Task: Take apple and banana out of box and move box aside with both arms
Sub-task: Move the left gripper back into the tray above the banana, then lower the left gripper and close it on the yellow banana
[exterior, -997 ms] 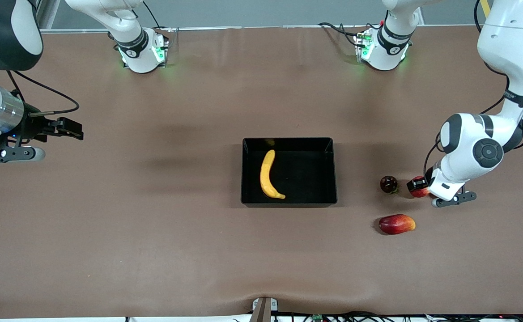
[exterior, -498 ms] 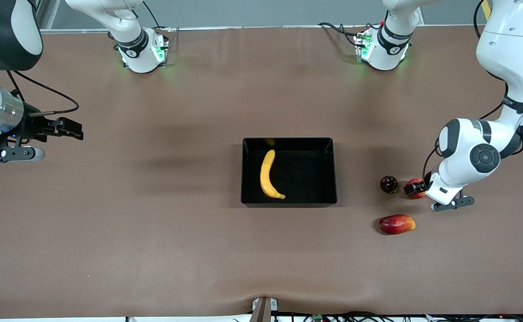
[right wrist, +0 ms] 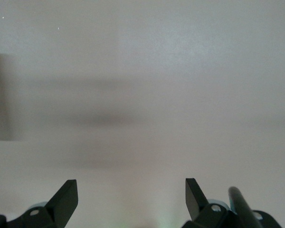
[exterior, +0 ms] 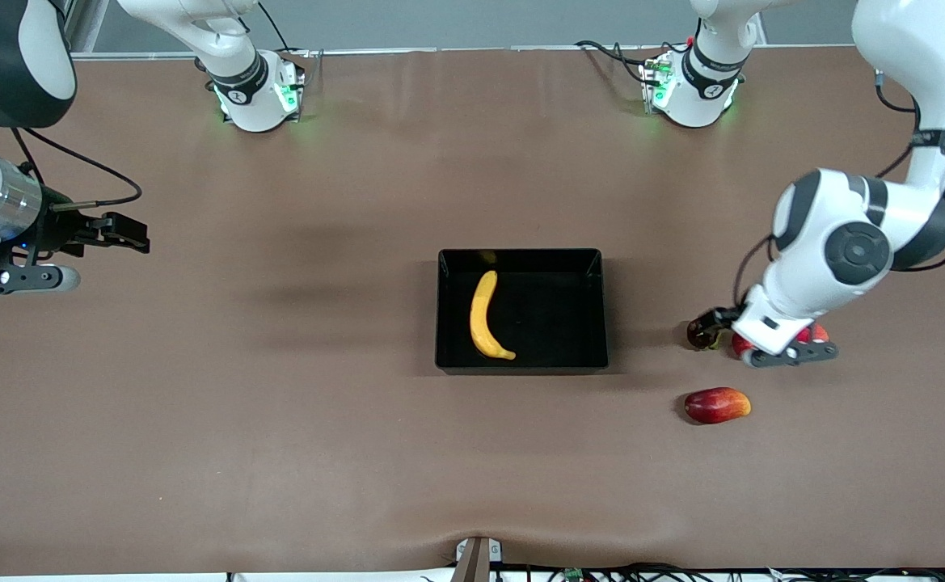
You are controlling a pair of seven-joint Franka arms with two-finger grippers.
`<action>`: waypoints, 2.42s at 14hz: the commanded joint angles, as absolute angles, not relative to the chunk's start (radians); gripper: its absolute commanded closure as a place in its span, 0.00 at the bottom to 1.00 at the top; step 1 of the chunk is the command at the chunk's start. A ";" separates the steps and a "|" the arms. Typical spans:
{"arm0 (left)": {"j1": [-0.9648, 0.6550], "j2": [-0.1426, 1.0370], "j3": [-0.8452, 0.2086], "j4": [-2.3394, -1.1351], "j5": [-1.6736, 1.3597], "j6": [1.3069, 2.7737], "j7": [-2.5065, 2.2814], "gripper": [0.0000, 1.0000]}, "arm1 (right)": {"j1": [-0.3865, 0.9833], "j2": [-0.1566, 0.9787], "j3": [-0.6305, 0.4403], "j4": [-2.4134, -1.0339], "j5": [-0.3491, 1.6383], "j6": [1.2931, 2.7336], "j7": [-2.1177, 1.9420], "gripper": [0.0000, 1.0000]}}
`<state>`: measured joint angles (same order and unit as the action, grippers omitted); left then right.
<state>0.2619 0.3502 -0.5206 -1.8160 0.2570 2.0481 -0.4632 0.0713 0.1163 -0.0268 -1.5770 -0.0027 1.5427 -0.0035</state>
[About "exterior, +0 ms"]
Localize black rectangular plastic box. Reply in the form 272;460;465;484
436;248;610;375

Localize yellow banana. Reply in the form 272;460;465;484
470;271;517;361

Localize dark purple plum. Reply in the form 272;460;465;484
686;319;723;352

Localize red yellow mango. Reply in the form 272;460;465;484
684;386;752;425

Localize brown table cover mat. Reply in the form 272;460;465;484
0;44;945;576

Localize aluminium frame profile with bracket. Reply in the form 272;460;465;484
64;0;111;57

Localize black right arm base cable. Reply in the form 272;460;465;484
257;0;313;59

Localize black left arm base cables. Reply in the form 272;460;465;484
575;38;660;88

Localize grey metal post bracket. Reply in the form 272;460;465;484
455;538;504;564

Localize brown camera stand post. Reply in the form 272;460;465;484
449;537;492;582

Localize silver table edge rail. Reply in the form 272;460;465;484
72;44;865;62

